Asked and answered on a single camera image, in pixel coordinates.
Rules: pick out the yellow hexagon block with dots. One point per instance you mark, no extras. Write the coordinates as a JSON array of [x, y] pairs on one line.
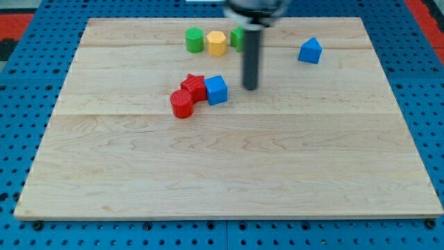
[[216, 43]]

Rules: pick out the blue cube block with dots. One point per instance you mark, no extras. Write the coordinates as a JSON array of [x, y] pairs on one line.
[[216, 89]]

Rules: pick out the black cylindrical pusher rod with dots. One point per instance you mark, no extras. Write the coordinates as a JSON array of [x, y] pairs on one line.
[[251, 57]]

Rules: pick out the green block behind rod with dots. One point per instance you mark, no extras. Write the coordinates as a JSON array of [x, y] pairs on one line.
[[237, 38]]

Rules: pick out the red cylinder block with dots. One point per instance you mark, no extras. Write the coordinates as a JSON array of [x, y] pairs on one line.
[[182, 104]]

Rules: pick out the green cylinder block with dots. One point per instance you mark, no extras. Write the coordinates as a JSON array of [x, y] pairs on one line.
[[194, 40]]

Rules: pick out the light wooden board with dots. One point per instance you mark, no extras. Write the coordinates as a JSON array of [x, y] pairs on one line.
[[313, 141]]

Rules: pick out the blue triangular prism block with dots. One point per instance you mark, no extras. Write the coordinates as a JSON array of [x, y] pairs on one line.
[[310, 51]]

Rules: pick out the red star block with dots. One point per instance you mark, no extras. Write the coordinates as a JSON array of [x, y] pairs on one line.
[[196, 86]]

